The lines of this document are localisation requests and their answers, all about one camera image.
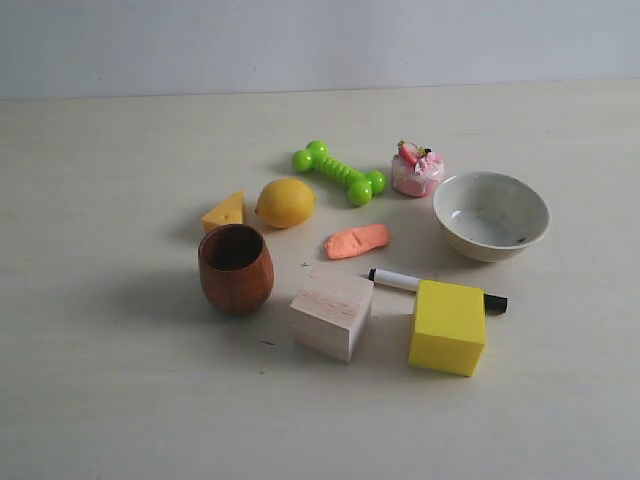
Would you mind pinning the yellow foam cube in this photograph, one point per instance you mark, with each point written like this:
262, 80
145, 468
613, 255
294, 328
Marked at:
448, 328

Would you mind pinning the light wooden cube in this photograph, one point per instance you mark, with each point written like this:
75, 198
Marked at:
330, 310

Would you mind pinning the orange toy sausage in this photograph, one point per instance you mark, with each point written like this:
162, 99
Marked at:
356, 241

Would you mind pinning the green toy bone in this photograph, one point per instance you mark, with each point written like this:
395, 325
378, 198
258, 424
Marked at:
361, 187

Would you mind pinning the pink strawberry cake toy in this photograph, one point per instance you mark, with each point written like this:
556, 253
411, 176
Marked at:
416, 171

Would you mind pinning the yellow lemon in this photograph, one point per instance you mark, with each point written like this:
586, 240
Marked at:
285, 203

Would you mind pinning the white ceramic bowl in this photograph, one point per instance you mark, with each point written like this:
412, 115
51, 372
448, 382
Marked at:
489, 217

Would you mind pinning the black and white marker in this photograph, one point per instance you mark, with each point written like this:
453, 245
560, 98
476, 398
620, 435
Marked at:
493, 304

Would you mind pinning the brown wooden cup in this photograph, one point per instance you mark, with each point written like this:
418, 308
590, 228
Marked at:
235, 269

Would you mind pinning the yellow cheese wedge toy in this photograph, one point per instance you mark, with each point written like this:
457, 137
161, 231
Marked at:
229, 211

